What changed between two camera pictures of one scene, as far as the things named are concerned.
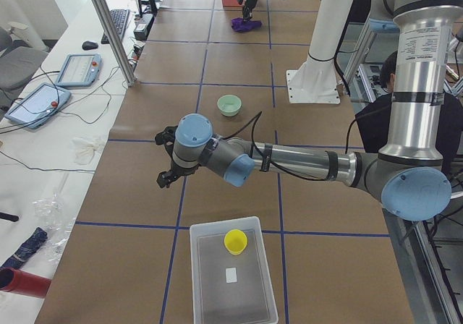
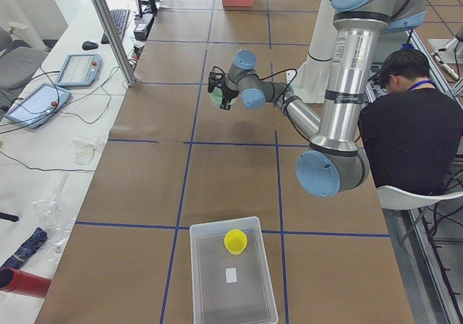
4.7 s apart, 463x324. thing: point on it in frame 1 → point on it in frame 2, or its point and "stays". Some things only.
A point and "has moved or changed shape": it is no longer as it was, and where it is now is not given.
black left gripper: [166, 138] → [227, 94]
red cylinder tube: [15, 280] stays
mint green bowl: [229, 105] has moved or changed shape
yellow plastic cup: [235, 241] stays
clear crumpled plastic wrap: [51, 214] stays
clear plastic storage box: [229, 288] stays
